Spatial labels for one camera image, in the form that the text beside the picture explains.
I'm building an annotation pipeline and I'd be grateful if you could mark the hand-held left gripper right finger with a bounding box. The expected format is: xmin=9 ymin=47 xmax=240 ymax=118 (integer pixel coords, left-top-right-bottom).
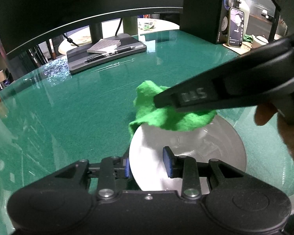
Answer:
xmin=162 ymin=146 xmax=247 ymax=200

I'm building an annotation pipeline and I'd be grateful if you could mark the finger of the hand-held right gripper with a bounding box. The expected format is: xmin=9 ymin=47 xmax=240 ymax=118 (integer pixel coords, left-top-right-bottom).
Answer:
xmin=153 ymin=88 xmax=180 ymax=109

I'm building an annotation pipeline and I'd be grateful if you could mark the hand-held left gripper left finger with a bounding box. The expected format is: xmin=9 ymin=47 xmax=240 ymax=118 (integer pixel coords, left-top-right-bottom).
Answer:
xmin=54 ymin=155 xmax=131 ymax=200

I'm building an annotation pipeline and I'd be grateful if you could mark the green cloth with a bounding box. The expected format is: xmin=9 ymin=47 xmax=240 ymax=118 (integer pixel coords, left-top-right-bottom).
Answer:
xmin=129 ymin=80 xmax=217 ymax=137

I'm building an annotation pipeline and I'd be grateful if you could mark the white round plate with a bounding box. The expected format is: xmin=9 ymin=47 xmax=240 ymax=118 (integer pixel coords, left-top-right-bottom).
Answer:
xmin=129 ymin=114 xmax=247 ymax=192

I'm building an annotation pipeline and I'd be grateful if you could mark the tan desk mat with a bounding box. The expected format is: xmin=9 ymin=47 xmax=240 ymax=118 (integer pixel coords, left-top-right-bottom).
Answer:
xmin=222 ymin=40 xmax=260 ymax=55

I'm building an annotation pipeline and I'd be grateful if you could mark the white teapot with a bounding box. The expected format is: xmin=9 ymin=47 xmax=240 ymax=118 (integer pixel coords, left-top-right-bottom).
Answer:
xmin=252 ymin=35 xmax=269 ymax=49

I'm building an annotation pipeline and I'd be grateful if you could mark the smartphone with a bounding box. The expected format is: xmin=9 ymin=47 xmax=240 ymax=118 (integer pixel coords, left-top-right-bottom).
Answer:
xmin=227 ymin=7 xmax=245 ymax=48

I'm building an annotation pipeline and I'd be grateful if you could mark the slim black pen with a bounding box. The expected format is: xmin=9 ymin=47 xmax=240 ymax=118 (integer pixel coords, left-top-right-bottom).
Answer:
xmin=84 ymin=53 xmax=111 ymax=63

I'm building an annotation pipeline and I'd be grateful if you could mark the grey notepad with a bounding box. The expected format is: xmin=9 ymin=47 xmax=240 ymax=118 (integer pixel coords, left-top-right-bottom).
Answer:
xmin=86 ymin=38 xmax=121 ymax=54

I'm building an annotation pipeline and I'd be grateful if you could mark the olive green cylinder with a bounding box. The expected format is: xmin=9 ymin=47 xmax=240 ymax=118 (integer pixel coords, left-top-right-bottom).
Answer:
xmin=122 ymin=17 xmax=138 ymax=35

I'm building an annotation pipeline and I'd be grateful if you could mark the black speaker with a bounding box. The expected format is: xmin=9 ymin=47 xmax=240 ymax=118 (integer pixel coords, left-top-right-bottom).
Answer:
xmin=180 ymin=0 xmax=240 ymax=45

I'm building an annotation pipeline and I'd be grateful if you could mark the grey monitor stand base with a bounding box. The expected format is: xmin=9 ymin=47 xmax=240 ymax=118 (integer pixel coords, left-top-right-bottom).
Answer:
xmin=66 ymin=33 xmax=147 ymax=74

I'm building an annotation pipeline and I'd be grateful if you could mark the round beige table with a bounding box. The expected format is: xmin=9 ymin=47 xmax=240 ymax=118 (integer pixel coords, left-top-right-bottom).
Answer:
xmin=58 ymin=20 xmax=180 ymax=54

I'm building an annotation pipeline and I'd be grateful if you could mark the black curved monitor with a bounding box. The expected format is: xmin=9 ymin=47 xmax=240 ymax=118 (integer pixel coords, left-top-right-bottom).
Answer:
xmin=0 ymin=0 xmax=187 ymax=59

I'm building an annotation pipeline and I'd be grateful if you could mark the black monitor cable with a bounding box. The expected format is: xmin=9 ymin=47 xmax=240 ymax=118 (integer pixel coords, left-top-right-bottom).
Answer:
xmin=62 ymin=33 xmax=79 ymax=47

